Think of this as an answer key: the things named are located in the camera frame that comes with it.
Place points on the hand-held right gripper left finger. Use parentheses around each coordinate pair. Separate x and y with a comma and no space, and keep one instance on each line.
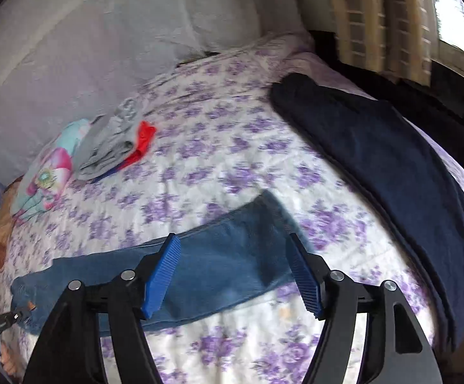
(163,272)

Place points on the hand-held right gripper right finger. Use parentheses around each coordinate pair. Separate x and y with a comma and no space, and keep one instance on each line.
(304,272)

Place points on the blue denim pants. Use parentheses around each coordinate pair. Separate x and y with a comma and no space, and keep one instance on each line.
(220,256)

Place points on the purple floral bedspread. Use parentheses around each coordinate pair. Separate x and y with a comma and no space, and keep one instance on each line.
(216,168)

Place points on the dark navy blanket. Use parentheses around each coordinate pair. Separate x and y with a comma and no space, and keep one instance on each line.
(392,176)

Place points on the red folded garment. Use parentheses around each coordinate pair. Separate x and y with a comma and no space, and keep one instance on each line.
(140,142)

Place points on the grey folded garment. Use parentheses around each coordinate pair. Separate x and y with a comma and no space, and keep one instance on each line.
(107,144)

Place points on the floral pillow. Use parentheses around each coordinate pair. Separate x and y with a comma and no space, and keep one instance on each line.
(46,172)

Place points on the beige checked curtain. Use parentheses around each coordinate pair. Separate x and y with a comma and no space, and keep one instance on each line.
(380,20)

